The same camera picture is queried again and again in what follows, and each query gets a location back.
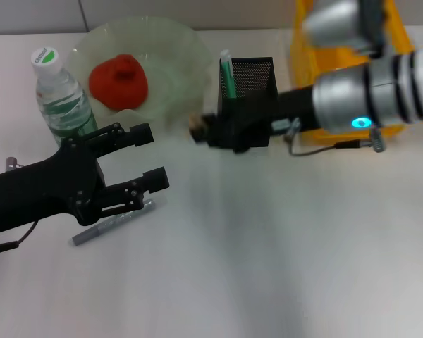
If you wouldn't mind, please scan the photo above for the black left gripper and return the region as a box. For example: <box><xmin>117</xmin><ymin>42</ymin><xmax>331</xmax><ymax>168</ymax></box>
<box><xmin>0</xmin><ymin>122</ymin><xmax>171</xmax><ymax>234</ymax></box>

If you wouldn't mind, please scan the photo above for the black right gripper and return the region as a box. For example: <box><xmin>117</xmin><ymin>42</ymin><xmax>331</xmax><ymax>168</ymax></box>
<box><xmin>195</xmin><ymin>87</ymin><xmax>318</xmax><ymax>154</ymax></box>

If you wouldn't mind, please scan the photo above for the mint green pen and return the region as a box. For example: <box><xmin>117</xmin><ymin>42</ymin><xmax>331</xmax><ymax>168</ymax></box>
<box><xmin>220</xmin><ymin>49</ymin><xmax>238</xmax><ymax>99</ymax></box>

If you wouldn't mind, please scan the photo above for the red-orange knitted toy orange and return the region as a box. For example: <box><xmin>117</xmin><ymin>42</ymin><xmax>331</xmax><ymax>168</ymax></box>
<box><xmin>88</xmin><ymin>53</ymin><xmax>149</xmax><ymax>111</ymax></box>

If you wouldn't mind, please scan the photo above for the silver glitter marker pen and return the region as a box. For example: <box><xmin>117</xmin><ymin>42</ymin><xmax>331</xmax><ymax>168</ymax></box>
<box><xmin>71</xmin><ymin>198</ymin><xmax>157</xmax><ymax>246</ymax></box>

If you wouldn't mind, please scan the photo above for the clear green-label water bottle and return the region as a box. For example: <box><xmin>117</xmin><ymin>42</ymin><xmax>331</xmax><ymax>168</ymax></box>
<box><xmin>30</xmin><ymin>46</ymin><xmax>100</xmax><ymax>148</ymax></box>

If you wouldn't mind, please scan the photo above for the black mesh pen holder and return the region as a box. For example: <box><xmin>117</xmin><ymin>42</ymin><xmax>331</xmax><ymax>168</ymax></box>
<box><xmin>217</xmin><ymin>56</ymin><xmax>280</xmax><ymax>149</ymax></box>

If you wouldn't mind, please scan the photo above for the pale green glass fruit plate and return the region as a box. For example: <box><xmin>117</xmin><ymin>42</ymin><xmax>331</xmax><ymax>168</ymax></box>
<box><xmin>70</xmin><ymin>15</ymin><xmax>213</xmax><ymax>133</ymax></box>

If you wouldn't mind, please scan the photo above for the yellow plastic bin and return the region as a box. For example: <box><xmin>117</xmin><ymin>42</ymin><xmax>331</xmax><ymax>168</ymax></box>
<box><xmin>290</xmin><ymin>0</ymin><xmax>415</xmax><ymax>142</ymax></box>

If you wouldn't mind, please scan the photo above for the right arm cable with connector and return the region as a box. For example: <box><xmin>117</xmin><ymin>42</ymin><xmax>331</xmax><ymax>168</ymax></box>
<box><xmin>271</xmin><ymin>118</ymin><xmax>386</xmax><ymax>156</ymax></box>

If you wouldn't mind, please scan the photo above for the arm cable with connector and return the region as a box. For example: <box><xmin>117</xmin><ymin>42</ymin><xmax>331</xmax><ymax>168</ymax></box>
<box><xmin>271</xmin><ymin>118</ymin><xmax>386</xmax><ymax>156</ymax></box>
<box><xmin>0</xmin><ymin>157</ymin><xmax>39</xmax><ymax>257</ymax></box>

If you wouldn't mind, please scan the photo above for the left arm cable with connector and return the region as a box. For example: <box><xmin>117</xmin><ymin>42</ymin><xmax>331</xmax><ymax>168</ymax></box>
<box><xmin>0</xmin><ymin>157</ymin><xmax>39</xmax><ymax>257</ymax></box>

